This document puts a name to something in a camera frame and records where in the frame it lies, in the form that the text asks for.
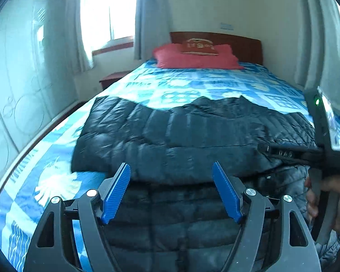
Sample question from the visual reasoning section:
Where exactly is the black puffer jacket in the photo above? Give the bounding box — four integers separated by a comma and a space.
71, 95, 340, 272

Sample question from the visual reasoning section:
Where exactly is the blue printed bed sheet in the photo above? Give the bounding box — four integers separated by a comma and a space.
0, 58, 340, 272

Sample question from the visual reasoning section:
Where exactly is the white wardrobe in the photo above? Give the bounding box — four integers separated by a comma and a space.
0, 0, 83, 176

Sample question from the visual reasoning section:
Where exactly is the person's right hand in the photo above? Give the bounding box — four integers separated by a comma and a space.
304, 173, 340, 236

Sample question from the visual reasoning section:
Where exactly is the dark wooden headboard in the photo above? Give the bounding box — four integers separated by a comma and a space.
170, 32, 265, 66

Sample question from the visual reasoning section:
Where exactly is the small dark red cushion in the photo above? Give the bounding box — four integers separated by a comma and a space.
180, 38, 219, 56

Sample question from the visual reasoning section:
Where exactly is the grey curtain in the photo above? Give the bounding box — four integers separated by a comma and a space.
134, 0, 171, 62
65, 0, 95, 73
294, 0, 340, 122

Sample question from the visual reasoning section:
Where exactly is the red pillow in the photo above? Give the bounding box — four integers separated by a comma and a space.
152, 43, 245, 70

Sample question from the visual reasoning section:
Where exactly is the dark wooden nightstand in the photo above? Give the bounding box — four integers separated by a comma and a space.
99, 70, 132, 92

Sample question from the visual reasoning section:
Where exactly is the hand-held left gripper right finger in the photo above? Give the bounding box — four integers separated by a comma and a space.
212, 161, 321, 272

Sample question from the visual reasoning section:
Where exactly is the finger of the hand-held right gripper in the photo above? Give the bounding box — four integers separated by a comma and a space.
256, 143, 318, 166

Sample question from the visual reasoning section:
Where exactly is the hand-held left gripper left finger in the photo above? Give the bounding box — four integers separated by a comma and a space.
24, 163, 131, 272

